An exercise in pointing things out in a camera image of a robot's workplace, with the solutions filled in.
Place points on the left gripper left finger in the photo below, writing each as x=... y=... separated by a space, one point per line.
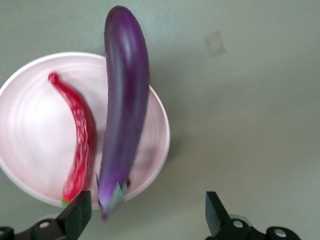
x=77 y=215

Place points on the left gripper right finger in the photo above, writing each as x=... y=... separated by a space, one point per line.
x=216 y=217

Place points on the red chili pepper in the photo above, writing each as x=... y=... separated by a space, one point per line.
x=80 y=125

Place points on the purple eggplant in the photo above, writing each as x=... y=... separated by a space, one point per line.
x=125 y=87

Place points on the pink plate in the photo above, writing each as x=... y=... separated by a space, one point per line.
x=37 y=137

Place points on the large table cover sheet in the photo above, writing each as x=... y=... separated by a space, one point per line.
x=250 y=125

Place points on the small tape patch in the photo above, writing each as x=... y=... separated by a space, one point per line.
x=215 y=43

